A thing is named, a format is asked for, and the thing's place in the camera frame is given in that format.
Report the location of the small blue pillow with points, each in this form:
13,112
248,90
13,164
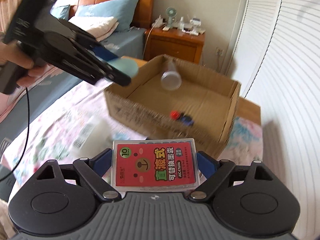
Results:
61,12

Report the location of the black toy train block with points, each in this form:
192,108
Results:
183,118

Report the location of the wooden nightstand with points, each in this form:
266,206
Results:
174,43

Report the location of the small clear spray bottle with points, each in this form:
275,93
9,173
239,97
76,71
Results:
181,24

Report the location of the white louvered wardrobe door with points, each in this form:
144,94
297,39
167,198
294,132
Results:
276,60

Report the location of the white phone stand gadget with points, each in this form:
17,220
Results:
193,27

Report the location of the person's left hand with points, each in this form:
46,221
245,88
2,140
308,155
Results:
12,53

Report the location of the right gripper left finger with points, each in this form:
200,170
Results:
90,173

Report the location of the small green desk fan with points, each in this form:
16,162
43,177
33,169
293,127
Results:
171,13

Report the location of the white wall socket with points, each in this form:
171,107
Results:
219,52

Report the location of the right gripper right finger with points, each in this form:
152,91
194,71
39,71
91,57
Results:
215,172

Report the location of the clear plastic cup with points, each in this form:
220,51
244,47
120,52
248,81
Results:
171,79

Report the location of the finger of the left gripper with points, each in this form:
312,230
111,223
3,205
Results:
105,72
99,50

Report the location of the brown cardboard box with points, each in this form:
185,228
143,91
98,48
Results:
208,97

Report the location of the pale green round object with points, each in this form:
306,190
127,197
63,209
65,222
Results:
125,65

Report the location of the white charger with cable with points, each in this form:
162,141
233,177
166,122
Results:
158,22

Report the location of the large blue pillow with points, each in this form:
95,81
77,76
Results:
123,10

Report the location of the red refill box clear case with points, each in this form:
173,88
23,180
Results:
166,165

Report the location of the pink folded quilt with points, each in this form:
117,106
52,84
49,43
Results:
100,27

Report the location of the white plastic square container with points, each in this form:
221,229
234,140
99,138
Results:
92,139

